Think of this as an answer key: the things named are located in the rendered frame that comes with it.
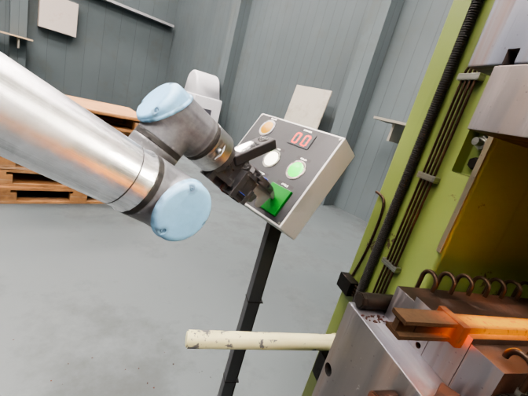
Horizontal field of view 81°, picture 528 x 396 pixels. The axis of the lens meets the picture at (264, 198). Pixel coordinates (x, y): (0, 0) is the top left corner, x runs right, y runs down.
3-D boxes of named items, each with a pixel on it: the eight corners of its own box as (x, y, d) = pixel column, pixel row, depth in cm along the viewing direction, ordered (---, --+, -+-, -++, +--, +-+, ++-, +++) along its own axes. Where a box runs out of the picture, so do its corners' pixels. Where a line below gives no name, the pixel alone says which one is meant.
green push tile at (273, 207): (273, 215, 76) (291, 191, 77) (255, 203, 82) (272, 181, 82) (277, 218, 78) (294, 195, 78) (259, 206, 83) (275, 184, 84)
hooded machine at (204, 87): (213, 149, 717) (229, 78, 674) (186, 145, 670) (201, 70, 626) (197, 141, 770) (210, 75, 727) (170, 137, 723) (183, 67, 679)
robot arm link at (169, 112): (124, 115, 54) (159, 72, 55) (176, 155, 63) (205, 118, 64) (144, 126, 48) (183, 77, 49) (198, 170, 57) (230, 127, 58)
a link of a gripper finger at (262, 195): (262, 212, 79) (240, 195, 72) (275, 194, 79) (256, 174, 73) (269, 218, 77) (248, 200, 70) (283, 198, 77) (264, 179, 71)
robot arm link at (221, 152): (205, 119, 64) (231, 129, 58) (220, 133, 68) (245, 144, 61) (178, 152, 63) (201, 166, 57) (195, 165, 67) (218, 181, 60)
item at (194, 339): (184, 355, 77) (188, 338, 76) (184, 339, 82) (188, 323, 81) (336, 356, 91) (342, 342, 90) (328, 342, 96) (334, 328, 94)
